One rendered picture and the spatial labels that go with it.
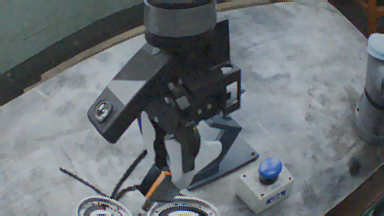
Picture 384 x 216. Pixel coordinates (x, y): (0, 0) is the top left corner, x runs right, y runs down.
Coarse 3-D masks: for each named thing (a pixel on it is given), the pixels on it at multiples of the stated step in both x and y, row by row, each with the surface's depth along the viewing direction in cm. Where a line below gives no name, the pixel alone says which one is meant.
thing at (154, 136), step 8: (144, 112) 80; (144, 120) 81; (152, 120) 80; (144, 128) 82; (152, 128) 80; (160, 128) 80; (144, 136) 83; (152, 136) 81; (160, 136) 81; (168, 136) 84; (152, 144) 82; (160, 144) 82; (152, 152) 83; (160, 152) 83; (152, 160) 84; (160, 160) 84
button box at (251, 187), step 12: (240, 180) 101; (252, 180) 100; (264, 180) 99; (276, 180) 100; (288, 180) 99; (240, 192) 102; (252, 192) 98; (264, 192) 98; (276, 192) 98; (288, 192) 101; (252, 204) 100; (264, 204) 99
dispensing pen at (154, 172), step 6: (150, 168) 83; (156, 168) 82; (162, 168) 83; (168, 168) 84; (150, 174) 83; (156, 174) 82; (144, 180) 83; (150, 180) 83; (138, 186) 84; (144, 186) 83; (150, 186) 83; (144, 192) 83; (144, 204) 85; (150, 204) 85; (144, 210) 85
